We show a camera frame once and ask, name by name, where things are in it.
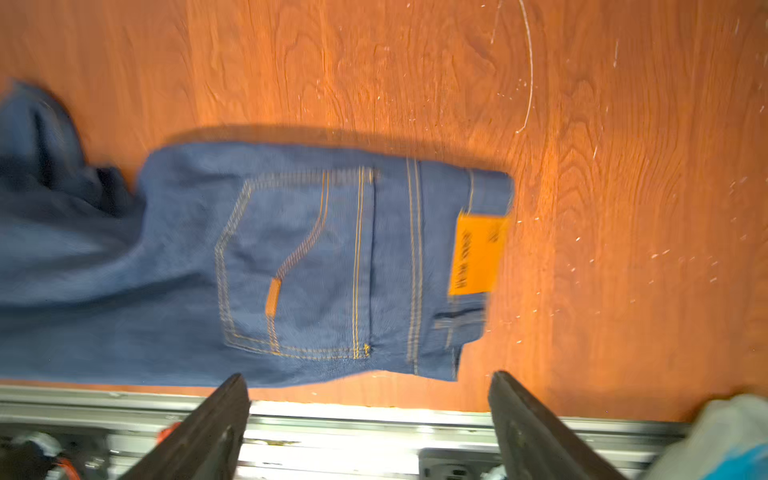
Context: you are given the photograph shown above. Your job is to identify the blue work glove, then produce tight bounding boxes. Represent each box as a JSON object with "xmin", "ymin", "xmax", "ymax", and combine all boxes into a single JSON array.
[{"xmin": 643, "ymin": 394, "xmax": 767, "ymax": 479}]

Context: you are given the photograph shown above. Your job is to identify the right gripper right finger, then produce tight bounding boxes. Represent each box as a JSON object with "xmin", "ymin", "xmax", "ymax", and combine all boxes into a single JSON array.
[{"xmin": 488, "ymin": 371, "xmax": 624, "ymax": 479}]

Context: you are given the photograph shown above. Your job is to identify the dark blue denim trousers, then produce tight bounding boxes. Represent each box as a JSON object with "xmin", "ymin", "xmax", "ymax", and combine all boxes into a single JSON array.
[{"xmin": 1, "ymin": 83, "xmax": 514, "ymax": 388}]

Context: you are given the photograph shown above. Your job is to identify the red work glove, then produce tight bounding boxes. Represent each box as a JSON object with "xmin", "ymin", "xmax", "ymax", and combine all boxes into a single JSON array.
[{"xmin": 156, "ymin": 422, "xmax": 181, "ymax": 444}]

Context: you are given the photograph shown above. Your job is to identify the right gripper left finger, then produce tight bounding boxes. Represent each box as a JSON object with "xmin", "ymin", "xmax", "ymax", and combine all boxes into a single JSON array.
[{"xmin": 122, "ymin": 373, "xmax": 250, "ymax": 479}]

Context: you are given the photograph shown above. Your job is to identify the aluminium mounting rail frame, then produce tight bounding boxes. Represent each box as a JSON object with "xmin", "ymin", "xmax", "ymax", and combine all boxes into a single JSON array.
[{"xmin": 1, "ymin": 385, "xmax": 688, "ymax": 479}]

